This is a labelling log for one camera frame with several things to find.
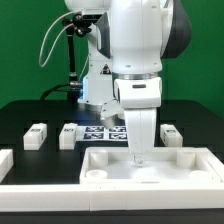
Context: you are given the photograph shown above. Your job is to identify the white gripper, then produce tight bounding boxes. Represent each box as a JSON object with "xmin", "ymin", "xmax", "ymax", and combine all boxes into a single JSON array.
[{"xmin": 100, "ymin": 77, "xmax": 162, "ymax": 156}]

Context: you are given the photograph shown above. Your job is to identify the white desk tabletop panel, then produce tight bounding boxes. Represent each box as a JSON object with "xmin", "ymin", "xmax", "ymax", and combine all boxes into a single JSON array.
[{"xmin": 79, "ymin": 147, "xmax": 224, "ymax": 184}]

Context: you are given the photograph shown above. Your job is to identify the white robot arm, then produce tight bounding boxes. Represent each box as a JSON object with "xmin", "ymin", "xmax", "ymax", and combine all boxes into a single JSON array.
[{"xmin": 64, "ymin": 0, "xmax": 191, "ymax": 163}]

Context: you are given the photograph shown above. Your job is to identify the fiducial marker sheet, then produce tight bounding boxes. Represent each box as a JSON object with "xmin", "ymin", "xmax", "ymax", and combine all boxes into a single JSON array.
[{"xmin": 76, "ymin": 126, "xmax": 127, "ymax": 141}]

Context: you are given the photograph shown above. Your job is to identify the white L-shaped obstacle fence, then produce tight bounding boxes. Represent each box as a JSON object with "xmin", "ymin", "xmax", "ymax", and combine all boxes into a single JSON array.
[{"xmin": 0, "ymin": 149, "xmax": 224, "ymax": 212}]

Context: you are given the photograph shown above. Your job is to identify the black cable on table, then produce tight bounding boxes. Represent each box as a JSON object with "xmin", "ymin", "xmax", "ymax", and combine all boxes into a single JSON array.
[{"xmin": 40, "ymin": 83, "xmax": 73, "ymax": 101}]

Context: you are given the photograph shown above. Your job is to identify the white camera cable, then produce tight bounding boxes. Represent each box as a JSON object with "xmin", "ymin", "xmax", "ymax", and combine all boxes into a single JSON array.
[{"xmin": 38, "ymin": 10, "xmax": 83, "ymax": 68}]

